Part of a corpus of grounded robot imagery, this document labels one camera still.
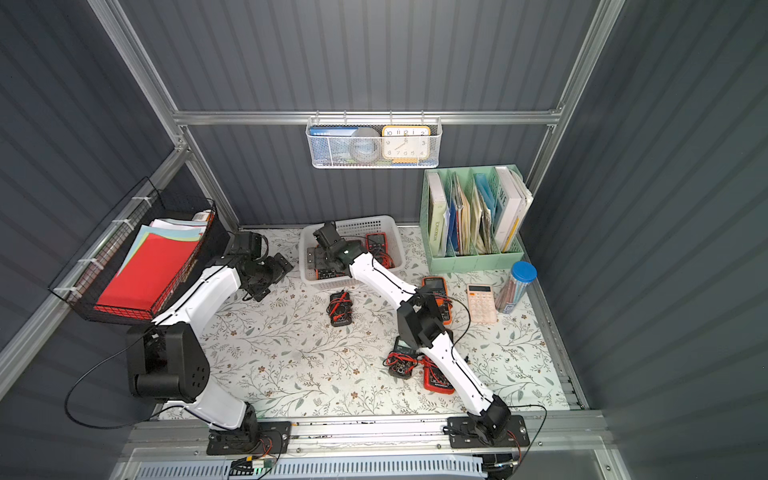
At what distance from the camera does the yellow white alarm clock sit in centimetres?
89

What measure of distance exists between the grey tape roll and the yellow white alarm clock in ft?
0.09

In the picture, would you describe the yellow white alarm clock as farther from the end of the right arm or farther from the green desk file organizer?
the end of the right arm

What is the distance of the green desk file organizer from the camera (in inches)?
37.6

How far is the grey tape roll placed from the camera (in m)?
0.88
